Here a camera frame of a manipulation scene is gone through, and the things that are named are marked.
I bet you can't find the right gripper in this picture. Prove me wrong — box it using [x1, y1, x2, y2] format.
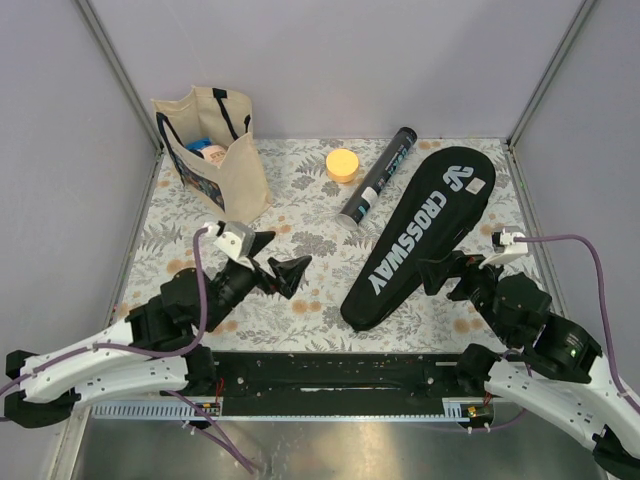
[414, 248, 516, 343]

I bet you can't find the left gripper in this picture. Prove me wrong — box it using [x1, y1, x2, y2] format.
[203, 231, 312, 332]

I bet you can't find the black racket cover bag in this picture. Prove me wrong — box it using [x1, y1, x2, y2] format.
[340, 146, 496, 331]

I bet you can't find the black shuttlecock tube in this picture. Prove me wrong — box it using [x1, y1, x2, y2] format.
[336, 127, 417, 231]

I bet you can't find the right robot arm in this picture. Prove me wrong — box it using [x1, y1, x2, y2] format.
[417, 251, 639, 479]

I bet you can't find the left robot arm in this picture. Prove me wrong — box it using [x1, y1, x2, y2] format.
[1, 222, 312, 429]

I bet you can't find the floral table mat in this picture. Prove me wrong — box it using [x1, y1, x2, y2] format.
[114, 139, 502, 353]

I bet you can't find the yellow grip tape roll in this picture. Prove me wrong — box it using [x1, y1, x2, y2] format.
[325, 148, 360, 184]

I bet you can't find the blue pink item in bag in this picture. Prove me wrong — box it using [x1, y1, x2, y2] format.
[186, 137, 227, 165]

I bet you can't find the beige canvas tote bag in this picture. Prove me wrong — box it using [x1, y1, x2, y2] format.
[152, 87, 272, 224]

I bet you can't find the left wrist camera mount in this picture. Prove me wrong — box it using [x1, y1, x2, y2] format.
[204, 221, 256, 270]

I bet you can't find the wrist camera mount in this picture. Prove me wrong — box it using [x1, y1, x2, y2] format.
[479, 226, 529, 269]
[204, 221, 256, 270]

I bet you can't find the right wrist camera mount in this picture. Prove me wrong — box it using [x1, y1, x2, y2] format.
[479, 226, 529, 269]

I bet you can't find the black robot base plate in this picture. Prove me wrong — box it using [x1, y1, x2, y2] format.
[159, 352, 516, 416]

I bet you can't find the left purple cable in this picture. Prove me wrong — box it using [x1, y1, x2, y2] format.
[0, 227, 259, 474]

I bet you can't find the purple cable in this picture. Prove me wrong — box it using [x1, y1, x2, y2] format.
[0, 227, 259, 474]
[424, 233, 640, 436]

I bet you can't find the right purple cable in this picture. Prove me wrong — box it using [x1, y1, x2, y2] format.
[424, 233, 640, 436]

